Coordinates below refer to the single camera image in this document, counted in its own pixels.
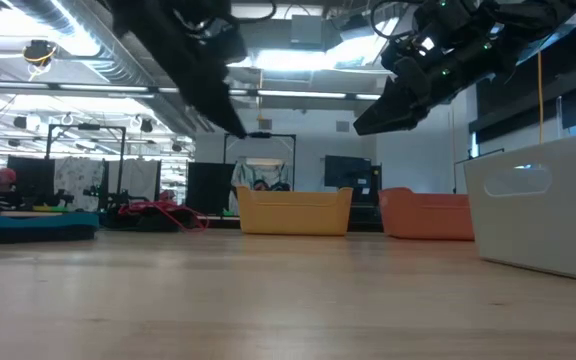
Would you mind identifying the black computer monitor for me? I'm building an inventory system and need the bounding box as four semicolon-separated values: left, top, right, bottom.
323;154;373;190

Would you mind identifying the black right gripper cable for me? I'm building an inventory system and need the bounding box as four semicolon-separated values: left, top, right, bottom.
370;0;422;42

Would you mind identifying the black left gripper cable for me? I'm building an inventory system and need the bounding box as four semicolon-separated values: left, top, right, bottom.
227;0;278;25

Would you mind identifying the black wide rubber band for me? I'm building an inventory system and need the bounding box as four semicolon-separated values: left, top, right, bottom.
0;223;100;245
103;205;197;233

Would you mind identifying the orange plastic basket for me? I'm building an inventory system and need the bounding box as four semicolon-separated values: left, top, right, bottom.
378;186;475;242

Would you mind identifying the black gantry frame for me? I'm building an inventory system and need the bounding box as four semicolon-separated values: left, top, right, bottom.
45;123;128;211
223;131;298;191

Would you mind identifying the silver ceiling duct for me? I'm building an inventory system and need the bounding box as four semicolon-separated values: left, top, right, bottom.
7;0;204;136

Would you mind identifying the yellow cable reel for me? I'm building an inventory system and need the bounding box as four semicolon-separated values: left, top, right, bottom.
21;39;58;69

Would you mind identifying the long ceiling light strip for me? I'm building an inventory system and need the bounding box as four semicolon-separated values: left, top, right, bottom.
0;79;150;94
256;89;348;100

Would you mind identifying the pale grey plastic basket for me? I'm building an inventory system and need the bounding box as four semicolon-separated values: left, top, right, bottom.
463;130;576;285

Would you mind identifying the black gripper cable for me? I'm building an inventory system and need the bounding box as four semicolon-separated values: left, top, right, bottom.
227;0;278;25
370;0;422;42

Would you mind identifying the yellow plastic basket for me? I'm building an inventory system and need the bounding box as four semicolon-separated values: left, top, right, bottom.
236;185;354;237

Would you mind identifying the large black screen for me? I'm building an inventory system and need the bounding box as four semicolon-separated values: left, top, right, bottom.
6;155;57;199
186;161;237;216

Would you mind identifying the white patterned cloth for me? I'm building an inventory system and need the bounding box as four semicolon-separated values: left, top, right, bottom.
53;156;105;211

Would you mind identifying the red thin rubber band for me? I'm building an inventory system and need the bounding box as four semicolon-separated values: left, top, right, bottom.
117;199;210;233

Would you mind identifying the pale green cloth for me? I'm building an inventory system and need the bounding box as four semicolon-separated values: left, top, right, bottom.
230;158;293;214

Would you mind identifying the yellow hanging cable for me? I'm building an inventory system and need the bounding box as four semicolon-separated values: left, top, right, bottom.
536;49;544;146

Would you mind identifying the plain white cloth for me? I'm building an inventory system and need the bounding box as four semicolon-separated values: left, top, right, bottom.
107;158;162;201

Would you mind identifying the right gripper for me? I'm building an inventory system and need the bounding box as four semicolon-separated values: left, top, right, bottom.
353;0;514;135

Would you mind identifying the blue wide rubber band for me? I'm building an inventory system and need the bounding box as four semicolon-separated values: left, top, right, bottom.
0;209;100;230

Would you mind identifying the grey ceiling air unit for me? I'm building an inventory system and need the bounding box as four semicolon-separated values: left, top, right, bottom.
290;13;325;49

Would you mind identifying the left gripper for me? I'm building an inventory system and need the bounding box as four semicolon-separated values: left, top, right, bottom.
110;0;248;137

